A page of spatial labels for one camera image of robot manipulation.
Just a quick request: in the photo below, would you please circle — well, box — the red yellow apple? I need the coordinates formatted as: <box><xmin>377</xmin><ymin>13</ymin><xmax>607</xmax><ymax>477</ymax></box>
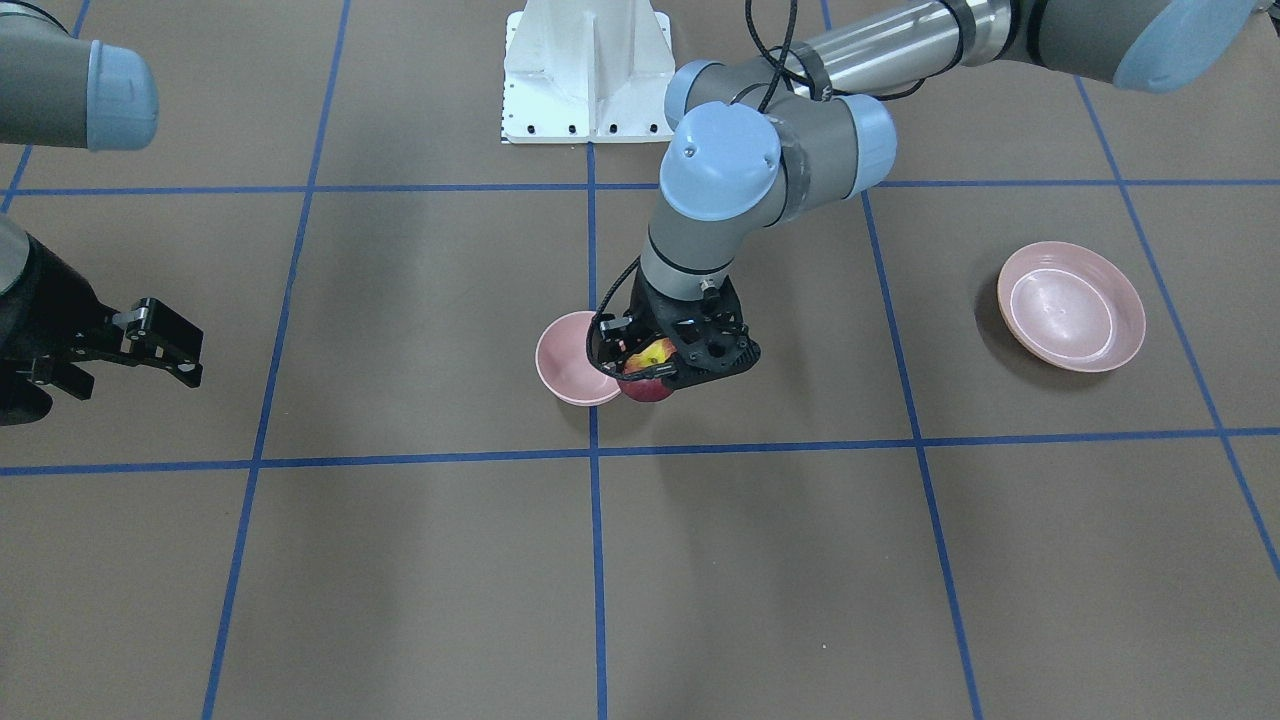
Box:
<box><xmin>620</xmin><ymin>338</ymin><xmax>676</xmax><ymax>404</ymax></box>

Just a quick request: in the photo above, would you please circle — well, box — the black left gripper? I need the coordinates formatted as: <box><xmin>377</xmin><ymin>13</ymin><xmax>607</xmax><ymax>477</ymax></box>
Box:
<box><xmin>590</xmin><ymin>272</ymin><xmax>762</xmax><ymax>391</ymax></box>

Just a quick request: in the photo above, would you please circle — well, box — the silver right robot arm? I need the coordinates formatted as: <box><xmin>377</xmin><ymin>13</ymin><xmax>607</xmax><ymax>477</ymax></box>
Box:
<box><xmin>1</xmin><ymin>1</ymin><xmax>204</xmax><ymax>427</ymax></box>

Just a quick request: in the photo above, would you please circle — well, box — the white pedestal column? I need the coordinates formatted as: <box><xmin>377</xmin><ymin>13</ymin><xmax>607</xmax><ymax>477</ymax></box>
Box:
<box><xmin>500</xmin><ymin>1</ymin><xmax>675</xmax><ymax>145</ymax></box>

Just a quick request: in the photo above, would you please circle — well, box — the pink bowl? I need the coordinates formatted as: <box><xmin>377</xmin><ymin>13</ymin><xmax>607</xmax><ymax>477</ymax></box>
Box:
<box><xmin>534</xmin><ymin>310</ymin><xmax>621</xmax><ymax>407</ymax></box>

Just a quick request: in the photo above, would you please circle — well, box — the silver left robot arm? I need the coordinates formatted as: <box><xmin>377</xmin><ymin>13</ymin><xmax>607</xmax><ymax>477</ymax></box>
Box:
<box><xmin>575</xmin><ymin>1</ymin><xmax>1258</xmax><ymax>402</ymax></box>

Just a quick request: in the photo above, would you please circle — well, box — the pink plate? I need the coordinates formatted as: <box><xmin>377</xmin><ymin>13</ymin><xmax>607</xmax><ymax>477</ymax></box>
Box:
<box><xmin>996</xmin><ymin>241</ymin><xmax>1147</xmax><ymax>374</ymax></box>

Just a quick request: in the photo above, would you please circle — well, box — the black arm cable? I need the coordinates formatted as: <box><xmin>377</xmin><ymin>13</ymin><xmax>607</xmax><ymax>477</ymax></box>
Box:
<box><xmin>745</xmin><ymin>0</ymin><xmax>925</xmax><ymax>111</ymax></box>

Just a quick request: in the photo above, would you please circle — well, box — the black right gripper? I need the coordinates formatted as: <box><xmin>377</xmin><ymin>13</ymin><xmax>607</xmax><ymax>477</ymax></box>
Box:
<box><xmin>1</xmin><ymin>233</ymin><xmax>204</xmax><ymax>427</ymax></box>

